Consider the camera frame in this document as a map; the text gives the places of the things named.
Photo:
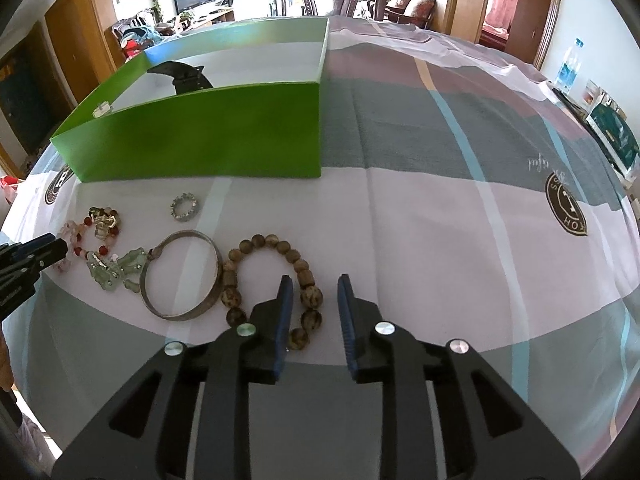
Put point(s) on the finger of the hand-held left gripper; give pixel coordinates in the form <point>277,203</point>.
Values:
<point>40,259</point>
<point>32,245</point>

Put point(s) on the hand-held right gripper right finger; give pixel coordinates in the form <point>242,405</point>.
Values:
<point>344,310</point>

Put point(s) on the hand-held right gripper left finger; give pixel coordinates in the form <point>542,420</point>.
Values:
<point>286,310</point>

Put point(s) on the green jade pendant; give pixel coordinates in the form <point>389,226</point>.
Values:
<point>111,272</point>

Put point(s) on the silver bangle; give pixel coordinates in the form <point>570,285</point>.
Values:
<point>150,300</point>

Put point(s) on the green cardboard box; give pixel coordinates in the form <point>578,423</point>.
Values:
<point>210,135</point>

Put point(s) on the person's left forearm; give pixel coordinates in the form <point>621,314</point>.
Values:
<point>5,360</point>

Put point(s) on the red and white bag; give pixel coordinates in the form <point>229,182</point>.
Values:
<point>7,187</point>

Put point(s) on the wooden armchair with clothes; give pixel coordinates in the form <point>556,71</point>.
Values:
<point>137,32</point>

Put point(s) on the wooden television cabinet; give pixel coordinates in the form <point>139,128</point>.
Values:
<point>215,14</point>

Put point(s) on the dark wooden cushioned seat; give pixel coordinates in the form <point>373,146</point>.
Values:
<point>412,7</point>

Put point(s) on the dark green box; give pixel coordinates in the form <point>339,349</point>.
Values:
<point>617,132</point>

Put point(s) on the clear plastic water bottle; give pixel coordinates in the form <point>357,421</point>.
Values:
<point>569,67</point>

